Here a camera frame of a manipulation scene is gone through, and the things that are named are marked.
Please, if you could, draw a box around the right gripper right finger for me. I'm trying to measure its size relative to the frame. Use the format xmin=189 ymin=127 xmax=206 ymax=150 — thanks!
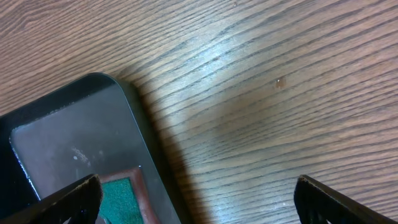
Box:
xmin=294 ymin=175 xmax=397 ymax=224

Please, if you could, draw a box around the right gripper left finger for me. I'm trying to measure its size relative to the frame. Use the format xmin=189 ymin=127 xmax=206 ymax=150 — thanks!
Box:
xmin=1 ymin=174 xmax=103 ymax=224

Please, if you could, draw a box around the green and red sponge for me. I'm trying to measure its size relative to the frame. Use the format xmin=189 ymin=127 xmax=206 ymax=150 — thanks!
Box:
xmin=97 ymin=167 xmax=160 ymax=224

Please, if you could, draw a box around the black rectangular tray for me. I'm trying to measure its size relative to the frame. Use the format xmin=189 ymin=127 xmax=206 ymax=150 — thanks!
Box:
xmin=1 ymin=73 xmax=193 ymax=223

